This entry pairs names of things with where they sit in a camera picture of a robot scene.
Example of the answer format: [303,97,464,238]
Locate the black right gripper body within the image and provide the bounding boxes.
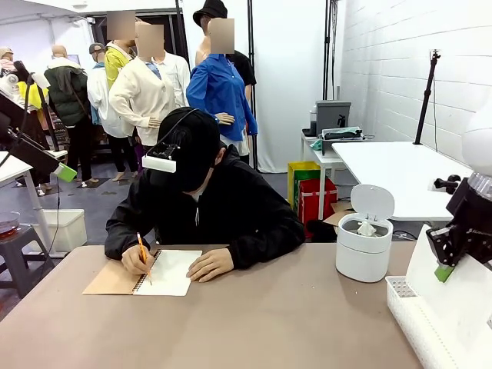
[445,178,492,266]

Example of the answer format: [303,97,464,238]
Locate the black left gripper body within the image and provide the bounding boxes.
[0,94,30,134]

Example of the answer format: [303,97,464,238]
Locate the white paper ball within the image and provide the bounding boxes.
[355,221,380,236]

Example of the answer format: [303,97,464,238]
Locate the orange pencil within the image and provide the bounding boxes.
[137,232,153,286]

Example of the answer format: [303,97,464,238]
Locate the spiral notebook brown cover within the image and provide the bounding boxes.
[82,248,203,297]

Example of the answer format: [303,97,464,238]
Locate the person's left forearm black sleeve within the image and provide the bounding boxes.
[228,222,307,270]

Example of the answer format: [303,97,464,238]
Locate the person's right forearm black sleeve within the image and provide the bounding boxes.
[104,214,155,261]

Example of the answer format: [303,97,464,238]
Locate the person's right hand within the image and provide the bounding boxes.
[121,244,157,276]

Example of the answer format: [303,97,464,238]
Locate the person's left hand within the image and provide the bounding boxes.
[186,248,234,283]

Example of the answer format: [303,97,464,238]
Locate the mannequin in yellow garment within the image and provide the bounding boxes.
[0,47,50,116]

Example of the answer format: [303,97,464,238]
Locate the mannequin in dark green puffer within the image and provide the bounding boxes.
[42,45,94,181]

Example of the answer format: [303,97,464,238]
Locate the glass bowl red contents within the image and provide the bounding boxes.
[0,211,21,239]

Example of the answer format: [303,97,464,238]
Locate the white perforated plastic basket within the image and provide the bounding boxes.
[385,274,492,369]

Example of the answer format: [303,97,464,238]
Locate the white storage box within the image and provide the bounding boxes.
[32,209,88,254]

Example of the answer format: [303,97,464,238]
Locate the capped mannequin in white jacket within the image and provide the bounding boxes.
[86,42,130,181]

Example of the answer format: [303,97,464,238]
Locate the white lidded trash bin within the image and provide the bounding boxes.
[334,183,396,284]

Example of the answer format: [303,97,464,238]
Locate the dark grey stool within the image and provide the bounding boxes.
[0,224,55,299]

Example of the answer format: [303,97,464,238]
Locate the large white table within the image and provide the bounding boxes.
[331,141,477,251]

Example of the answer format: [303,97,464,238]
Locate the white paper stack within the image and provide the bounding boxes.
[417,299,492,369]

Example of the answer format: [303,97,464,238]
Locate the mannequin in yellow shirt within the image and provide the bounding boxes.
[103,10,136,91]

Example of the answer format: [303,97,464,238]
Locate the brown cardboard piece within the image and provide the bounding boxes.
[322,201,357,228]

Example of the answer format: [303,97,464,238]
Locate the mannequin in cream cardigan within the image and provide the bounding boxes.
[108,22,178,147]

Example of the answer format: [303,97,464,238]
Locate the black bag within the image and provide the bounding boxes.
[307,221,339,243]

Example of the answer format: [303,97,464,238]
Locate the small white side table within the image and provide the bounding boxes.
[301,132,349,222]

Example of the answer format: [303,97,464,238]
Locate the grey tray with items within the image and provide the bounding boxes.
[320,126,364,157]

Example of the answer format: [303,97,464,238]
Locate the green bag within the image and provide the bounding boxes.
[294,168,322,216]

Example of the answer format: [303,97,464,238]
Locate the black cap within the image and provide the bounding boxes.
[149,107,221,192]

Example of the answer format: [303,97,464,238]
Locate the mannequin in white shirt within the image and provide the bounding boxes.
[153,52,191,108]

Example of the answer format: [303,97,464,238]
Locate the grey box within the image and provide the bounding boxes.
[315,99,352,136]

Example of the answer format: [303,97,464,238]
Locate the black slanted pole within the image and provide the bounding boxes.
[175,0,191,66]

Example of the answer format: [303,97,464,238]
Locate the mannequin in blue shirt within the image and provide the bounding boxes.
[186,18,259,158]

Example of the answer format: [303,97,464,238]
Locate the bare beige mannequin torso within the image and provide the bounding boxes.
[194,26,213,66]

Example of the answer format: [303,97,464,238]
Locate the seated person black hoodie torso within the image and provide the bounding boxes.
[104,144,307,270]

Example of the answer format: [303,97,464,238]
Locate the black bucket hat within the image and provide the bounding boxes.
[192,0,228,28]

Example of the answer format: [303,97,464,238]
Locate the mannequin in black t-shirt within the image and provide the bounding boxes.
[226,49,258,158]

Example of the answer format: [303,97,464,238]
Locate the black vertical pole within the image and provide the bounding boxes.
[248,0,258,172]

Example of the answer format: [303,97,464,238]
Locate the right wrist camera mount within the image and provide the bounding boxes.
[428,174,462,194]

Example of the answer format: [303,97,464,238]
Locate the thin black cable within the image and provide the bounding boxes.
[38,178,62,270]

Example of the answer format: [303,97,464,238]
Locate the white head-mounted camera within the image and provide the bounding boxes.
[141,130,181,173]

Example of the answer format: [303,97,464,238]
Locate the tall black tripod with camera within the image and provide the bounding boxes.
[413,48,443,146]

